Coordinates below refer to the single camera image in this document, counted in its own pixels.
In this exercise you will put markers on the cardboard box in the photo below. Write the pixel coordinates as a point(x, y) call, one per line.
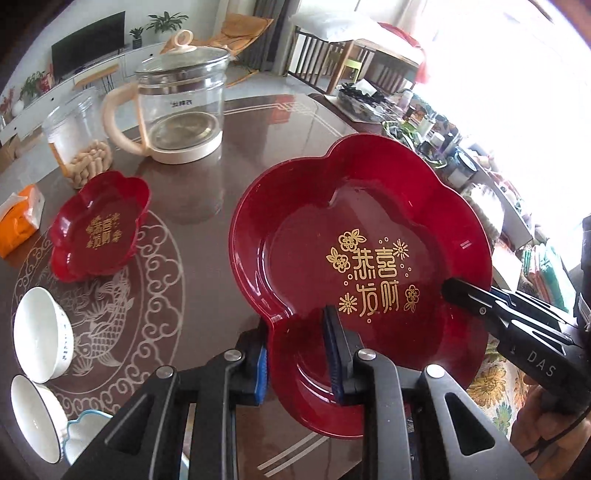
point(9, 152)

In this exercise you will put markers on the white ceramic bowl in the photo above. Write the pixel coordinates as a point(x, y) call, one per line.
point(37, 332)
point(34, 415)

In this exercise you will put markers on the white pillow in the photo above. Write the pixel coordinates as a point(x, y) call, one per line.
point(328, 23)

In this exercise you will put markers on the leafy plant with red decorations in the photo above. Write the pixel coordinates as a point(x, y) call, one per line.
point(34, 87)

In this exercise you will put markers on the white television cabinet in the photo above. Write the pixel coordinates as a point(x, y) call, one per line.
point(115, 60)

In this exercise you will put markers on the wooden bench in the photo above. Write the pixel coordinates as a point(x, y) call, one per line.
point(383, 57)

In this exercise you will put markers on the dark wooden slatted chair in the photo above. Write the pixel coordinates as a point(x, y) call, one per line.
point(318, 55)

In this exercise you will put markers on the orange lounge chair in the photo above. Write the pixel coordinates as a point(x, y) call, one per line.
point(240, 32)

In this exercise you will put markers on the orange tissue pack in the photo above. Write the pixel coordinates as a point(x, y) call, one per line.
point(14, 230)

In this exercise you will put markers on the large green potted plant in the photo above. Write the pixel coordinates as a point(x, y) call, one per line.
point(167, 22)

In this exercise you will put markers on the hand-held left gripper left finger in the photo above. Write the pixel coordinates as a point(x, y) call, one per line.
point(261, 371)

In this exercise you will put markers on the small red flower-shaped plate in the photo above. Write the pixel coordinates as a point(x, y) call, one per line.
point(78, 240)

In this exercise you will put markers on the black flat television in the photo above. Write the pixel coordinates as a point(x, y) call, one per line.
point(87, 44)

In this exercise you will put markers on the white blue-rimmed flower-shaped plate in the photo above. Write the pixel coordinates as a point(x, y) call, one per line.
point(83, 434)

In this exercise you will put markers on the small wooden side table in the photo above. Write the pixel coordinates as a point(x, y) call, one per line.
point(97, 74)

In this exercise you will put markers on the clear plastic snack jar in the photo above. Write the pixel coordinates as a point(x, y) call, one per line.
point(74, 124)

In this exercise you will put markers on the green striped cloth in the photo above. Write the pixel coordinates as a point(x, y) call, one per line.
point(545, 277)

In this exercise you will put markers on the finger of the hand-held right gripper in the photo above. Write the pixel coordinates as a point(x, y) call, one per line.
point(505, 295)
point(466, 297)

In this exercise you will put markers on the white vase with red flowers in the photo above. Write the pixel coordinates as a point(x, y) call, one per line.
point(16, 107)

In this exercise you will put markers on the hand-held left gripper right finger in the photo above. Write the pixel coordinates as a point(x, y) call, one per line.
point(331, 353)

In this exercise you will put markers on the person's right hand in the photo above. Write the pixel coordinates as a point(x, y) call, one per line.
point(535, 415)

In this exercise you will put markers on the tray of dark small things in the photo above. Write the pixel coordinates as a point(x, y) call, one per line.
point(364, 101)

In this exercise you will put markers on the floral seat cushion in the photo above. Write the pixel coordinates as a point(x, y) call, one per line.
point(489, 387)

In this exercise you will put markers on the row of bottles and jars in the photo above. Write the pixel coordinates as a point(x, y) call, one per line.
point(438, 134)

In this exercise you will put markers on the small green potted plant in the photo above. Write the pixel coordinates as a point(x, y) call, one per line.
point(136, 37)

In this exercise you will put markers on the large red flower-shaped plate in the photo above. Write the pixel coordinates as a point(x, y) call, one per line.
point(300, 258)

